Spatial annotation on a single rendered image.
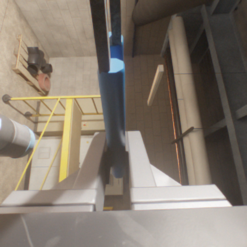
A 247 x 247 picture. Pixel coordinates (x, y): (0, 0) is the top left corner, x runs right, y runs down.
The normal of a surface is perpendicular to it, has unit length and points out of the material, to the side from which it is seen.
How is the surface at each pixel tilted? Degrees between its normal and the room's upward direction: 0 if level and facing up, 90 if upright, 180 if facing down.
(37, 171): 92
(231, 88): 90
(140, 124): 90
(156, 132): 90
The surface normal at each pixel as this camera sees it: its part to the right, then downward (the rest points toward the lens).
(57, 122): 0.00, -0.30
